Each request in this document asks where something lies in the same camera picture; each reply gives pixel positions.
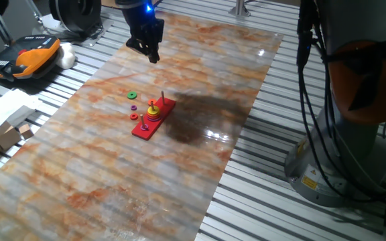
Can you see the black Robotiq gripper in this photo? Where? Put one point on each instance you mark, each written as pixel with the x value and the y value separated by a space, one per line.
pixel 142 23

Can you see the yellow Hanoi disc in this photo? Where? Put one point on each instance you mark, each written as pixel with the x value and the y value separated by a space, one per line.
pixel 153 109

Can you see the grey and orange KUKA arm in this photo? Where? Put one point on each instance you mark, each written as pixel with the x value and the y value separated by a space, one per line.
pixel 354 83

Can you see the red wooden Hanoi base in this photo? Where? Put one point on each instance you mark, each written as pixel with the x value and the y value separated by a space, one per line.
pixel 147 132

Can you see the white rounded object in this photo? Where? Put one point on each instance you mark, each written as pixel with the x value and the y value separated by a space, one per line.
pixel 67 55

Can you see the black round drum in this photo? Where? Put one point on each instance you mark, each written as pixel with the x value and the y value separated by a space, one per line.
pixel 75 13

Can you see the orange black teach pendant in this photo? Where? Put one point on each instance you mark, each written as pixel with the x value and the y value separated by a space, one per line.
pixel 29 57

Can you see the marble pattern table mat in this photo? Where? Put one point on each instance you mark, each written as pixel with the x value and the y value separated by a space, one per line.
pixel 112 184

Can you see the small wooden cube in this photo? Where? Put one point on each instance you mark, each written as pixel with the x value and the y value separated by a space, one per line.
pixel 26 131

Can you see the white paper sheet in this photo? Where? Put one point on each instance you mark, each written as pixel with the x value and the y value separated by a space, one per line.
pixel 5 103

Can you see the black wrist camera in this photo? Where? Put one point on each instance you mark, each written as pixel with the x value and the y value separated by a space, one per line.
pixel 134 44

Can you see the silver metal post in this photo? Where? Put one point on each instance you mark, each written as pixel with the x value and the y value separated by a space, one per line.
pixel 240 8

